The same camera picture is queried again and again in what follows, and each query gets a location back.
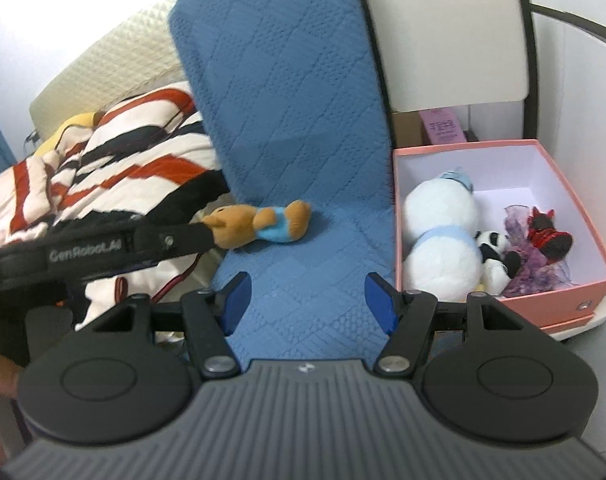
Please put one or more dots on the person's left hand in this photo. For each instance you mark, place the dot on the person's left hand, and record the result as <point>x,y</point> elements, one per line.
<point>3,372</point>

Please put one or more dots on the small panda plush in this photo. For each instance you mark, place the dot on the small panda plush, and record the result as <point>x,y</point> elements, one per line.
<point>490,245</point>

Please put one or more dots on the blue quilted mat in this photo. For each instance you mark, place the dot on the blue quilted mat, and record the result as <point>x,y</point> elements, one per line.
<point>283,110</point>

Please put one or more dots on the pink paper card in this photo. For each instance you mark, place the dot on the pink paper card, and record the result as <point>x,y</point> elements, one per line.
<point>440,127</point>

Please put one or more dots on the brown bear plush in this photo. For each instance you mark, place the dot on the brown bear plush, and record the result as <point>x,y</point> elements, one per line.
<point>263,220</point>

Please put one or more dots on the yellow cloth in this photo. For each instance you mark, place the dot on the yellow cloth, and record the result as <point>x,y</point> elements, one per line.
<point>68,130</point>

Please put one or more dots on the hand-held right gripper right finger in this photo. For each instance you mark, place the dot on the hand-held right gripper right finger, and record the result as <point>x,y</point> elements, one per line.
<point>380,305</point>

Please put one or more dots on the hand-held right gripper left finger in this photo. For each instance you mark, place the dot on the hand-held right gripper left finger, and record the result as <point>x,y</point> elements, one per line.
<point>235,305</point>

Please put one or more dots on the black metal frame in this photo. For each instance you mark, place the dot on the black metal frame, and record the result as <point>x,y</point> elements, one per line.
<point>528,60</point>

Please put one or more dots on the striped red black white blanket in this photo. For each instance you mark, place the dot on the striped red black white blanket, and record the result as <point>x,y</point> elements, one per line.
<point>133,160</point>

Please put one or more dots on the white snowman plush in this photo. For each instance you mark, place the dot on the white snowman plush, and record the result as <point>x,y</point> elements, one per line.
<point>438,210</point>

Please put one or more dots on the pink cardboard box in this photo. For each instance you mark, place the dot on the pink cardboard box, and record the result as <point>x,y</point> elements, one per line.
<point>558,305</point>

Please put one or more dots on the purple fluffy plush toy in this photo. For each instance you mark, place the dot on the purple fluffy plush toy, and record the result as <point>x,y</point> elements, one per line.
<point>538,270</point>

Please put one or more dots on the beige quilted headboard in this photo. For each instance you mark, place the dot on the beige quilted headboard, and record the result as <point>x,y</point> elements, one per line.
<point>123,50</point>

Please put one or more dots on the white box lid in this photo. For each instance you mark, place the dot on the white box lid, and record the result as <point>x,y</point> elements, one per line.
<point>595,320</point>

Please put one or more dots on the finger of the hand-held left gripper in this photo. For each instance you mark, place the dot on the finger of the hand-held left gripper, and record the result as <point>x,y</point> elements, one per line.
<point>178,241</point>

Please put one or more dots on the red black devil plush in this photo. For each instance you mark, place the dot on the red black devil plush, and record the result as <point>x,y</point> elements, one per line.
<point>548,235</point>

